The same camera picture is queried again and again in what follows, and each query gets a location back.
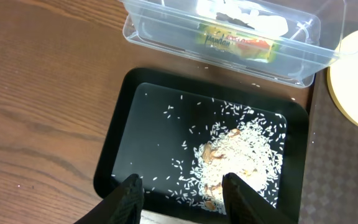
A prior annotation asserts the brown serving tray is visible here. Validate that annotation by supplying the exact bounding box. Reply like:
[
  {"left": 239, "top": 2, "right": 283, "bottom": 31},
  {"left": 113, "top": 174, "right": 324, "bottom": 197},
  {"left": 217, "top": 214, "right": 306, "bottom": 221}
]
[{"left": 299, "top": 70, "right": 358, "bottom": 223}]

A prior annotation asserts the clear plastic bin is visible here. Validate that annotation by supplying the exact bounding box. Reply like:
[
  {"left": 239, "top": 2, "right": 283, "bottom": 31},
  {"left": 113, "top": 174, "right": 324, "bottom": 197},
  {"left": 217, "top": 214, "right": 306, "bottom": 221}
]
[{"left": 123, "top": 0, "right": 358, "bottom": 88}]

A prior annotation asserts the yellow plate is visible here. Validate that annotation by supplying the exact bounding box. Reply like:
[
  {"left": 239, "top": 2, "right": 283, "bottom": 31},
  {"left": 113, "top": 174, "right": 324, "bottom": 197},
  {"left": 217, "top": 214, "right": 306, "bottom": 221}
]
[{"left": 327, "top": 27, "right": 358, "bottom": 136}]

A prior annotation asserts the black plastic tray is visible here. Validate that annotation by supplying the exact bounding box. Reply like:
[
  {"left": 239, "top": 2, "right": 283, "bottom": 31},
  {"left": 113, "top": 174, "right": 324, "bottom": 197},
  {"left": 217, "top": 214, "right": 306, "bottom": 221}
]
[{"left": 93, "top": 68, "right": 309, "bottom": 223}]

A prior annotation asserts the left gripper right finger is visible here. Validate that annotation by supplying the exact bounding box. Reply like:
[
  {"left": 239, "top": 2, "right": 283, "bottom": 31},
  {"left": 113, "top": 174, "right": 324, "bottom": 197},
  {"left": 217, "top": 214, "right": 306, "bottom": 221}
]
[{"left": 222, "top": 173, "right": 295, "bottom": 224}]

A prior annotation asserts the pile of rice scraps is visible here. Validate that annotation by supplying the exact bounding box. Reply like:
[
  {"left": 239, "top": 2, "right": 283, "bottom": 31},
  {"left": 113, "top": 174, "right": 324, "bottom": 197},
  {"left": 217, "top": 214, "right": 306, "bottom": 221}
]
[{"left": 110, "top": 93, "right": 287, "bottom": 215}]

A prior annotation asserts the green snack wrapper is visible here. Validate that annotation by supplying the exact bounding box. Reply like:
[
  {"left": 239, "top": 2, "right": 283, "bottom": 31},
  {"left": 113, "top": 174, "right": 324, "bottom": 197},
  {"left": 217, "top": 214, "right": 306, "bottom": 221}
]
[{"left": 196, "top": 24, "right": 276, "bottom": 63}]

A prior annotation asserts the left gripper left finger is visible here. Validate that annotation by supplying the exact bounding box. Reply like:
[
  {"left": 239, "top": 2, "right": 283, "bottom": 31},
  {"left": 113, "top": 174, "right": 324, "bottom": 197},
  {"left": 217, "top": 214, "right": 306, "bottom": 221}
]
[{"left": 75, "top": 174, "right": 144, "bottom": 224}]

